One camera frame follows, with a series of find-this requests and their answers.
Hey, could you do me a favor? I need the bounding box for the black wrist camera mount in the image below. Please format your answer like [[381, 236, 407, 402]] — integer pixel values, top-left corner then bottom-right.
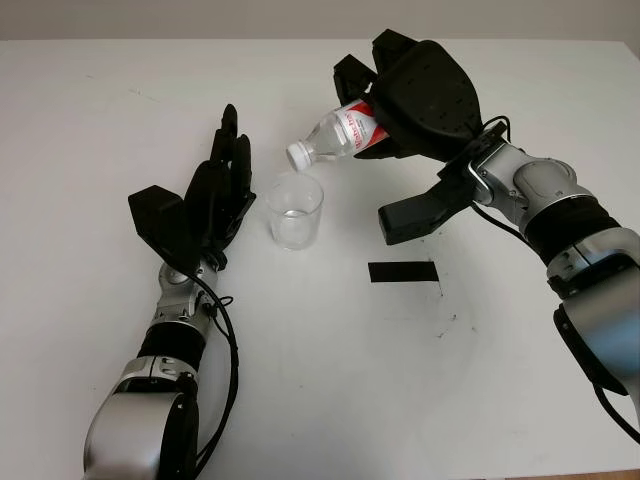
[[127, 184, 202, 274], [377, 158, 482, 247]]

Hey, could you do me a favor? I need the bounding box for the clear plastic water bottle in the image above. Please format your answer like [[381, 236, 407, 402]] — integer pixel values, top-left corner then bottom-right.
[[285, 98, 392, 174]]

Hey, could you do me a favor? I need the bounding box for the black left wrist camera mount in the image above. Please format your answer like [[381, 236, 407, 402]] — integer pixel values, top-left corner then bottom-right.
[[127, 184, 202, 274]]

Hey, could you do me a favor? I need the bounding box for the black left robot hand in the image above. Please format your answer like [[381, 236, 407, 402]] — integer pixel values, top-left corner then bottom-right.
[[184, 103, 258, 272]]

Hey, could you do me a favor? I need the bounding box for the black tape strip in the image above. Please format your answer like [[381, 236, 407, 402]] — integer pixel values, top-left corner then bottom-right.
[[368, 260, 440, 285]]

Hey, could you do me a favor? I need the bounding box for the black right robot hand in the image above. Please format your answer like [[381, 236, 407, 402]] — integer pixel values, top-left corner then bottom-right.
[[332, 28, 486, 164]]

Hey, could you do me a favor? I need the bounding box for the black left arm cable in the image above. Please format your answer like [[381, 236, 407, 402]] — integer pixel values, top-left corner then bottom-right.
[[192, 274, 241, 480]]

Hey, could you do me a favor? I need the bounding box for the clear glass cup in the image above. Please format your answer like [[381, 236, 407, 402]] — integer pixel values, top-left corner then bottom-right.
[[264, 172, 325, 252]]

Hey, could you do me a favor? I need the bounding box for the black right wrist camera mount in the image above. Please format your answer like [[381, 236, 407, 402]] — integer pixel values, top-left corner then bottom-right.
[[377, 158, 482, 247]]

